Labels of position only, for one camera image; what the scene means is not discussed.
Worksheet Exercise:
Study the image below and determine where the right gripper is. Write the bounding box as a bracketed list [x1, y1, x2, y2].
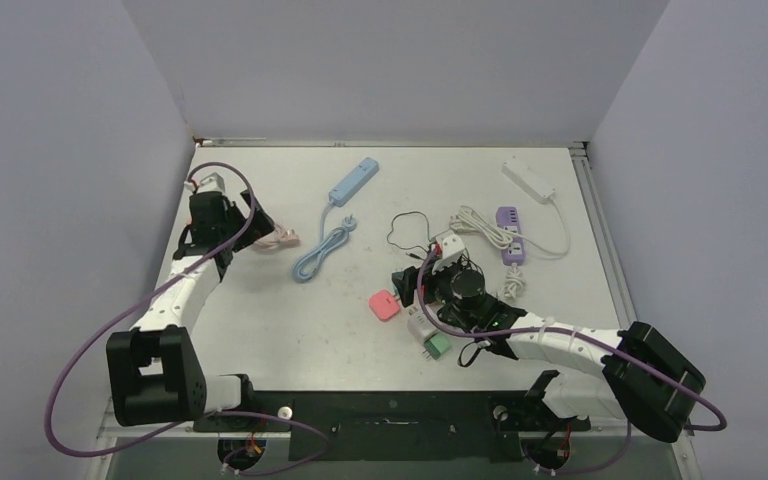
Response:
[395, 252, 479, 329]

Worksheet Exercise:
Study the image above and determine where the pink cable coil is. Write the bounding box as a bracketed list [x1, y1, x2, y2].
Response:
[251, 223, 302, 253]

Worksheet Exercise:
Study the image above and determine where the light green charger plug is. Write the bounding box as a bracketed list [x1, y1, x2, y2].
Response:
[422, 333, 452, 361]

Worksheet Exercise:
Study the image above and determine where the pink plug adapter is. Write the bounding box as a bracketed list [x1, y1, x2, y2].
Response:
[368, 290, 401, 322]

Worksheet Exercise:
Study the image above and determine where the white cord of purple strip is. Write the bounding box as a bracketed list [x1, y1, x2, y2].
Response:
[499, 266, 528, 303]

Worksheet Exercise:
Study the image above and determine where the thin black cable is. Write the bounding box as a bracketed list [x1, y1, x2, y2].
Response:
[386, 210, 435, 260]

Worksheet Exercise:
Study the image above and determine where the purple USB power strip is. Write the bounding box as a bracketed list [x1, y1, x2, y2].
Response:
[495, 206, 526, 267]

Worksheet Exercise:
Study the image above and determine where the light blue power strip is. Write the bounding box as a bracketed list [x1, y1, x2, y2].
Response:
[328, 157, 380, 207]

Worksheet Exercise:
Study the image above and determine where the white power strip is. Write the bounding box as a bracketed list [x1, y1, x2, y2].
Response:
[501, 161, 556, 205]

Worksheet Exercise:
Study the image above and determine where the white wall adapter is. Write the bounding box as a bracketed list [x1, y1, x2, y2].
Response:
[407, 310, 437, 346]

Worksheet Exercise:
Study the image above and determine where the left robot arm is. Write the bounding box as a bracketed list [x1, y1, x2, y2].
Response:
[106, 191, 275, 430]

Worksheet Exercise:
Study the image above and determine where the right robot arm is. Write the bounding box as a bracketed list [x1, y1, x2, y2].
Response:
[391, 265, 706, 443]

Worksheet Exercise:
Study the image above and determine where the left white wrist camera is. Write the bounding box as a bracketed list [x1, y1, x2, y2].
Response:
[184, 173, 226, 195]

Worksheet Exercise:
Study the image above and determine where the light blue coiled cord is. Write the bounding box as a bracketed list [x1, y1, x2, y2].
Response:
[291, 202, 359, 285]

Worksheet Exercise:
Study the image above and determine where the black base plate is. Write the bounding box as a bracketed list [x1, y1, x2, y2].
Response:
[194, 391, 591, 463]

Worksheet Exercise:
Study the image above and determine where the aluminium table frame rail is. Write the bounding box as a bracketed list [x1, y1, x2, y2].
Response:
[569, 147, 706, 443]

